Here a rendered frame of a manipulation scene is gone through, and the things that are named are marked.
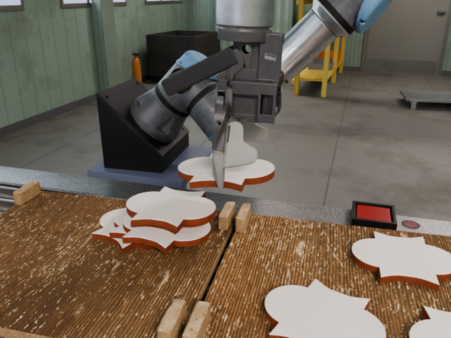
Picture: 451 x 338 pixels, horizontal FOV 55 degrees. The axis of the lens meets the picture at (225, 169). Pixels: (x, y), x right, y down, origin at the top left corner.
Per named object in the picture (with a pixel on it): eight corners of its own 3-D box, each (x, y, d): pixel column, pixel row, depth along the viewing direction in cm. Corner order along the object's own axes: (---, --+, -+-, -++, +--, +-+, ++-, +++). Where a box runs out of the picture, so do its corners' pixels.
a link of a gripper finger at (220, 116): (221, 149, 56) (229, 82, 56) (209, 148, 56) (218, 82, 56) (227, 154, 60) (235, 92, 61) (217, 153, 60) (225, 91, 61)
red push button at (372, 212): (356, 210, 83) (356, 203, 83) (388, 214, 82) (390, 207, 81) (355, 224, 78) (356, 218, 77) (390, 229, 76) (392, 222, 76)
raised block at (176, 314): (174, 313, 53) (173, 295, 52) (188, 316, 53) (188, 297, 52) (156, 349, 48) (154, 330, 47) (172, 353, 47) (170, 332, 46)
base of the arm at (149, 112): (149, 98, 126) (170, 74, 122) (183, 137, 125) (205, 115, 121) (119, 103, 112) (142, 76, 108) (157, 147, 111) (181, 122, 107)
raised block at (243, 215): (241, 215, 77) (241, 201, 76) (252, 216, 76) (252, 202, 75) (234, 232, 71) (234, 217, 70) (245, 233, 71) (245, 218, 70)
